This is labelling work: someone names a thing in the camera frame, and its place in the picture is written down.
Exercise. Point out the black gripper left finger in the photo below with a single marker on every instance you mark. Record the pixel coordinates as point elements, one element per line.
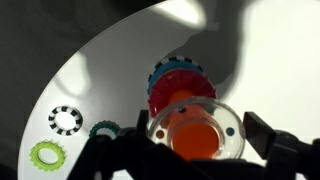
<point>134,141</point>

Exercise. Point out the orange stacking pole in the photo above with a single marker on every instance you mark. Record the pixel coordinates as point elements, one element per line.
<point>192,137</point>

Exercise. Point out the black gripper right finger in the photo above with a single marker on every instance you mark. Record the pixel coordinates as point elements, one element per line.
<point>276,147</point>

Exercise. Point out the round white table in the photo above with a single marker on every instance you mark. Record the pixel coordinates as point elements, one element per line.
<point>262,56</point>

